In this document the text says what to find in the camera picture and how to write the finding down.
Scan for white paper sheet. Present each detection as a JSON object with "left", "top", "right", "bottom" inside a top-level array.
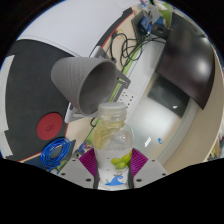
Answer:
[{"left": 0, "top": 54, "right": 16, "bottom": 158}]

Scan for flat round red coaster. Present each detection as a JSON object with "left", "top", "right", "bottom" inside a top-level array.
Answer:
[{"left": 36, "top": 112, "right": 64, "bottom": 141}]

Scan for navy mouse pad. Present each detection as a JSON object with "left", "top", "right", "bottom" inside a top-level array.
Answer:
[{"left": 24, "top": 139, "right": 78, "bottom": 171}]

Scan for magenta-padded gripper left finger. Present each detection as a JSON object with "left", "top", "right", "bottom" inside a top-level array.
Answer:
[{"left": 58, "top": 148, "right": 99, "bottom": 190}]

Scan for open white paper notebook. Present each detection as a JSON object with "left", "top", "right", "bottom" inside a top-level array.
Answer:
[{"left": 16, "top": 0, "right": 134, "bottom": 58}]

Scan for white wall power outlet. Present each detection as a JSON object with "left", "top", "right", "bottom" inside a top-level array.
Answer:
[{"left": 118, "top": 89, "right": 138, "bottom": 108}]

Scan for black desk mat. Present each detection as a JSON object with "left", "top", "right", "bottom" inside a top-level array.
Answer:
[{"left": 1, "top": 39, "right": 76, "bottom": 163}]

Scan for small blue device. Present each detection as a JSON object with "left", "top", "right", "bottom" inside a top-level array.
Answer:
[{"left": 139, "top": 14, "right": 152, "bottom": 34}]

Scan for clear plastic water bottle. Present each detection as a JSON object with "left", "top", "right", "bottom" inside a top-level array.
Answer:
[{"left": 92, "top": 102, "right": 135, "bottom": 191}]

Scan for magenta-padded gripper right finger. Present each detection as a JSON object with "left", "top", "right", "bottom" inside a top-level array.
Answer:
[{"left": 129, "top": 148, "right": 169, "bottom": 189}]

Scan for grey ribbed cup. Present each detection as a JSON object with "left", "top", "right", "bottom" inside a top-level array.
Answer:
[{"left": 50, "top": 56, "right": 118, "bottom": 117}]

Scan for coiled blue cable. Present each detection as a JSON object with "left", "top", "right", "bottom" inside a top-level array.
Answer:
[{"left": 40, "top": 137, "right": 72, "bottom": 169}]

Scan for black computer monitor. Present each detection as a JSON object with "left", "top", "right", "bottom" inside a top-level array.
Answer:
[{"left": 154, "top": 13, "right": 216, "bottom": 110}]

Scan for tangled black cables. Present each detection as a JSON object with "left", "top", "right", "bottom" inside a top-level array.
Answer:
[{"left": 109, "top": 29, "right": 168, "bottom": 63}]

